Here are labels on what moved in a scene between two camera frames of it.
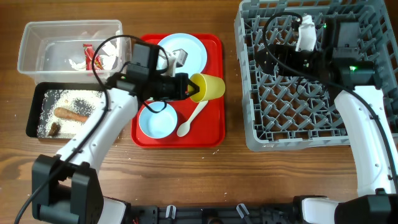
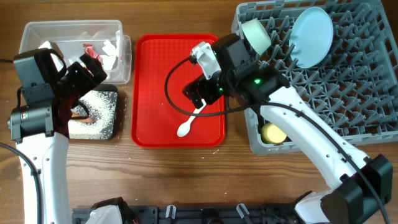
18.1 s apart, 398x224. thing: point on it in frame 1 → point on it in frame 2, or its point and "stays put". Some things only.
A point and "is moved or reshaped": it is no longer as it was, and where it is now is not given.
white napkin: (107, 60) stays put
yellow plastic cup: (210, 87) is moved or reshaped
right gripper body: (305, 62) → (211, 90)
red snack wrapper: (89, 53) stays put
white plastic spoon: (184, 128) stays put
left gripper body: (165, 87) → (78, 80)
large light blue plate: (197, 54) → (310, 37)
